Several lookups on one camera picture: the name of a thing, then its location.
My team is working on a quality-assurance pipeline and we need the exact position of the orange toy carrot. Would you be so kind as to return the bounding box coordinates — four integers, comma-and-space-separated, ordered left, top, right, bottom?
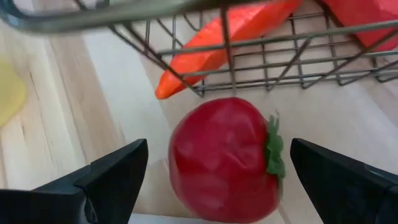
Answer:
322, 0, 398, 52
154, 0, 303, 100

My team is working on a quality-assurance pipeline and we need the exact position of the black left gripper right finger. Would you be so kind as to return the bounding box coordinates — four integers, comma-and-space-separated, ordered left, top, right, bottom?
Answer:
289, 138, 398, 224

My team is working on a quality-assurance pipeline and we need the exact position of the grey wire basket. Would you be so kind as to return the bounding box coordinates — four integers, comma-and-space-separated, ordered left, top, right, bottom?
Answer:
0, 0, 398, 98

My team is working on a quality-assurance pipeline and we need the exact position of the yellow translucent plastic bin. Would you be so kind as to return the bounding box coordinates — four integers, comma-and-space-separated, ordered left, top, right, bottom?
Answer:
0, 60, 27, 128

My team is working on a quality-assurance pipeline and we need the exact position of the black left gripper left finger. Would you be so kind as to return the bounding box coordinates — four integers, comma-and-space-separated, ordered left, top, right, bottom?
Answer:
0, 138, 149, 224

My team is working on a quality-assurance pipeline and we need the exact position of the red strawberry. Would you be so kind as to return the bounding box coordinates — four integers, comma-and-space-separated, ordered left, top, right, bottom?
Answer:
167, 96, 287, 224

